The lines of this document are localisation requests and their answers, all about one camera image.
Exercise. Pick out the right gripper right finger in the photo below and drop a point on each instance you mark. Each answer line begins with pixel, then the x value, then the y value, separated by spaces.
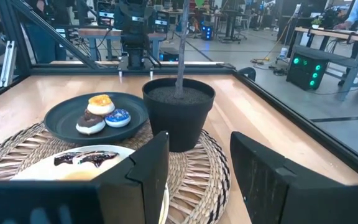
pixel 275 186

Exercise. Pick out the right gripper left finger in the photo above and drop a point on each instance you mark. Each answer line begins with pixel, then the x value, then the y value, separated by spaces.
pixel 129 193

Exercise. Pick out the large chocolate drizzled donut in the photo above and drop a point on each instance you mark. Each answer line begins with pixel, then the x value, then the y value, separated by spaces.
pixel 95 157

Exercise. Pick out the small blue sprinkled donut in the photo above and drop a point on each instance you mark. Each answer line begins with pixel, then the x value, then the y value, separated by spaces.
pixel 117 118

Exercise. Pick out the small dark chocolate donut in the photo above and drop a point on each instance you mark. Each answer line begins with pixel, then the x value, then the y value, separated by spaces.
pixel 90 124

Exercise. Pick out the small orange glazed donut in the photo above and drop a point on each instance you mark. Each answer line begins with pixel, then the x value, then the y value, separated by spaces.
pixel 100 104

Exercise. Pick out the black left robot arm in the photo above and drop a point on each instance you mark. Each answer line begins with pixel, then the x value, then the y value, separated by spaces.
pixel 135 31

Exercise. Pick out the round woven straw mat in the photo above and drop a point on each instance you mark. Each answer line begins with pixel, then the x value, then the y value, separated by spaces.
pixel 197 180

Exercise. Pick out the green plant in black pot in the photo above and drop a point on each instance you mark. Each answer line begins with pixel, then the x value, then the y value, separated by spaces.
pixel 179 121

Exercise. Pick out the white round plate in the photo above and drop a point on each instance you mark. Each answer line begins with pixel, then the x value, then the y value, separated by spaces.
pixel 33 172

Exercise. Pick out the black round plate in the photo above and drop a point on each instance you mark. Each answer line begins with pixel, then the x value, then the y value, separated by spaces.
pixel 64 118

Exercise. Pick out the black box with green lights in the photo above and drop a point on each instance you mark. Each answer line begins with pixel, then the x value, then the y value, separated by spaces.
pixel 306 71

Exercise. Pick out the white bottle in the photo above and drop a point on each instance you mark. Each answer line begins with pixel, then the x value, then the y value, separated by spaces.
pixel 283 53

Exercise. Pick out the wooden desk grey legs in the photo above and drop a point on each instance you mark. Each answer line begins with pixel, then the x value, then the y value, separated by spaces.
pixel 322 33

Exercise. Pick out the wooden table blue legs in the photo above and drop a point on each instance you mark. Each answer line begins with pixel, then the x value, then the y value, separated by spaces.
pixel 98 32

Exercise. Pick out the blue lit computer case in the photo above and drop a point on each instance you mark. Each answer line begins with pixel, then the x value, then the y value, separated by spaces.
pixel 207 32

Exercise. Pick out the small potted desk plant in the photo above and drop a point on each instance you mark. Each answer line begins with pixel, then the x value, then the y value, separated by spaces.
pixel 315 22

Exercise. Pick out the black aluminium table frame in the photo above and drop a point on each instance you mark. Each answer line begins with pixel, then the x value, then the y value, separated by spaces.
pixel 73 70

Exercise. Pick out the black pedestal table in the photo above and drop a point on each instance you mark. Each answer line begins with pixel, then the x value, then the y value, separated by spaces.
pixel 230 21

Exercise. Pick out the silver metal bracket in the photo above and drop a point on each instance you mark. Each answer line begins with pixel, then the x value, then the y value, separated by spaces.
pixel 8 62

